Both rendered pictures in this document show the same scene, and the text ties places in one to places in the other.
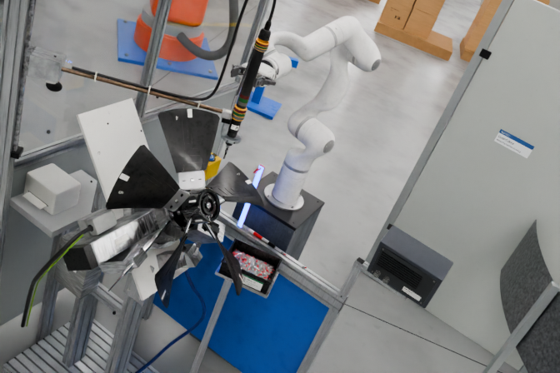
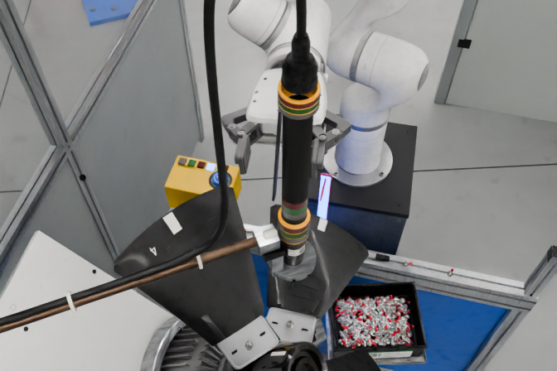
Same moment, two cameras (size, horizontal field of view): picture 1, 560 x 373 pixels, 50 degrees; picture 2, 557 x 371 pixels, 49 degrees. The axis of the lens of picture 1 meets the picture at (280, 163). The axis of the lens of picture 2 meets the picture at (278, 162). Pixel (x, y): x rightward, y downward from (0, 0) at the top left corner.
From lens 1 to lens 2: 141 cm
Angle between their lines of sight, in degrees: 24
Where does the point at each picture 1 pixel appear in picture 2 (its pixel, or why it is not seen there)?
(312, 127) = (380, 60)
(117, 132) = (55, 323)
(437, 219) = (530, 10)
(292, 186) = (372, 148)
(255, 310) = not seen: hidden behind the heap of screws
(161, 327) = not seen: hidden behind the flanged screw
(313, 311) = (481, 311)
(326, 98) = not seen: outside the picture
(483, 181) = not seen: outside the picture
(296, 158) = (366, 114)
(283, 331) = (436, 333)
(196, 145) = (220, 279)
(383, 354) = (521, 217)
